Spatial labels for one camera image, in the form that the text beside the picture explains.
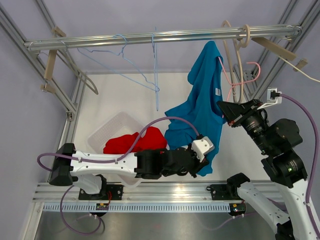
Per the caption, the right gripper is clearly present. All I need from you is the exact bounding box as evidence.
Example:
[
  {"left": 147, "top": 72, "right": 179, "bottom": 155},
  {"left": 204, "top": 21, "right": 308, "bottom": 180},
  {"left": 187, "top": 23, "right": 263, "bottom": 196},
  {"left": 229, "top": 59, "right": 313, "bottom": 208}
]
[{"left": 217, "top": 98, "right": 273, "bottom": 154}]

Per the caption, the pink wire hanger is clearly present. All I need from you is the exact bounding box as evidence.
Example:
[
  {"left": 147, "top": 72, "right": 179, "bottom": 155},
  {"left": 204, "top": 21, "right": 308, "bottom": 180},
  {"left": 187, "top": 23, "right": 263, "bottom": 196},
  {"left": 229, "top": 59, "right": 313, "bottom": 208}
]
[{"left": 217, "top": 56, "right": 261, "bottom": 118}]

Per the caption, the red t shirt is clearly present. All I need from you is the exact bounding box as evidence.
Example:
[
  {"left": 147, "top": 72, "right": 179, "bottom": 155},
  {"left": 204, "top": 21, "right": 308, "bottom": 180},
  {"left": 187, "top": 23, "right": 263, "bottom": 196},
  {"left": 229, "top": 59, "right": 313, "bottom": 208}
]
[{"left": 103, "top": 126, "right": 167, "bottom": 155}]

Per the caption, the blue wire hanger with shirt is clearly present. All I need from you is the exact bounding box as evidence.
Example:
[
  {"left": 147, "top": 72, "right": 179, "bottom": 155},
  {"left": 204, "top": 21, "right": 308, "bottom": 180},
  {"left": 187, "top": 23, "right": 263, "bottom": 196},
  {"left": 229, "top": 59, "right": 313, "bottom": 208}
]
[{"left": 151, "top": 32, "right": 160, "bottom": 112}]

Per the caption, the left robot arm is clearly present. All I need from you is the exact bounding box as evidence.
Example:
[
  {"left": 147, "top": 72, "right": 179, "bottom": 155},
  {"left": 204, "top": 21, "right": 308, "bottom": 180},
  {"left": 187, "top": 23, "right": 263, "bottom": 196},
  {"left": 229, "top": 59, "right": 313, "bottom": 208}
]
[{"left": 49, "top": 143, "right": 209, "bottom": 200}]

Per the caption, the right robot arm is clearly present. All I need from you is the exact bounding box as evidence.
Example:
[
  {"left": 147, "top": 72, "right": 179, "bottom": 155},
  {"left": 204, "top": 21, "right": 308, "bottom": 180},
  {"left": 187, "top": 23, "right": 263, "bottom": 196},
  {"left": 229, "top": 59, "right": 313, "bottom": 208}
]
[{"left": 217, "top": 99, "right": 320, "bottom": 240}]

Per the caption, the wooden hanger far right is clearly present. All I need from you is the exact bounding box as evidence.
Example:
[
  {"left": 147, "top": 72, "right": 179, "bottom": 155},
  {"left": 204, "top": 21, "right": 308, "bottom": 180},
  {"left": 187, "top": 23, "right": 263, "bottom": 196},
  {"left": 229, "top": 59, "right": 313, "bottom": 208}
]
[{"left": 251, "top": 37, "right": 320, "bottom": 83}]

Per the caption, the wooden hanger left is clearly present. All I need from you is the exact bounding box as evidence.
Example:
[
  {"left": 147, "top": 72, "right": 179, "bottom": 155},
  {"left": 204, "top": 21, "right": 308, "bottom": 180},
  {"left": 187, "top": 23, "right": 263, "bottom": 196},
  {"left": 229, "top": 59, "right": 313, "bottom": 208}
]
[{"left": 40, "top": 25, "right": 99, "bottom": 96}]

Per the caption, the white plastic basket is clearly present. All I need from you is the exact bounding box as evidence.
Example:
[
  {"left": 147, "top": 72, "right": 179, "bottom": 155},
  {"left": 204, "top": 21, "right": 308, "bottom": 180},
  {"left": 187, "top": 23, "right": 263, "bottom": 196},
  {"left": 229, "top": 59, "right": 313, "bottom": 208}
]
[{"left": 87, "top": 111, "right": 145, "bottom": 189}]

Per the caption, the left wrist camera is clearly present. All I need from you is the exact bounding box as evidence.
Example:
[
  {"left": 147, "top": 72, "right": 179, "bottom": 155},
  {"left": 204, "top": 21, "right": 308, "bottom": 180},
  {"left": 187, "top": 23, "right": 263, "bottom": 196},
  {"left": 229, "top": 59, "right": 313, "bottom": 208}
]
[{"left": 191, "top": 135, "right": 215, "bottom": 162}]

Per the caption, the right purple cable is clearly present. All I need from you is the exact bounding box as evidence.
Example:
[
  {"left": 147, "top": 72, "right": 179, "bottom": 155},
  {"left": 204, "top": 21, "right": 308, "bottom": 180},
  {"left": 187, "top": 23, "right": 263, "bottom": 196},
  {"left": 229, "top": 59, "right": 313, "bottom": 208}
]
[{"left": 279, "top": 93, "right": 320, "bottom": 236}]

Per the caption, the metal hanging rail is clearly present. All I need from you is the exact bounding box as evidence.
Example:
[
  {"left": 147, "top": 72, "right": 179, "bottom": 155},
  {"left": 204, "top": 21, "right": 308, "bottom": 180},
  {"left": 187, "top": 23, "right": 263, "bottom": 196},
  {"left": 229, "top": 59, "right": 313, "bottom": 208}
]
[{"left": 24, "top": 24, "right": 302, "bottom": 52}]

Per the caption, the aluminium front rail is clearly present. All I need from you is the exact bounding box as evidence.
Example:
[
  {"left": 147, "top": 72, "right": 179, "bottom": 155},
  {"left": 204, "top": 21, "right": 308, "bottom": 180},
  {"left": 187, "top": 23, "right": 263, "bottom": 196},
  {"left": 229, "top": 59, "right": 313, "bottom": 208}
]
[{"left": 32, "top": 181, "right": 286, "bottom": 203}]

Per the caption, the white slotted cable duct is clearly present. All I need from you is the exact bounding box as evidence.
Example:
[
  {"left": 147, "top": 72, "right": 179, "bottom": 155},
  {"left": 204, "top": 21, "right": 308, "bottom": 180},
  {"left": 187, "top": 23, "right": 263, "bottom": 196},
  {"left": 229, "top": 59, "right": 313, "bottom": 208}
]
[{"left": 43, "top": 202, "right": 231, "bottom": 213}]

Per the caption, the empty blue wire hanger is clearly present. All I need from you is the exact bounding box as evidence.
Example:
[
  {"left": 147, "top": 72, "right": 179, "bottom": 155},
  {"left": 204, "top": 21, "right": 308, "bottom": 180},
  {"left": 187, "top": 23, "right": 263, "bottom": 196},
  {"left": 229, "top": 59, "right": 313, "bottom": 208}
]
[{"left": 77, "top": 34, "right": 155, "bottom": 93}]

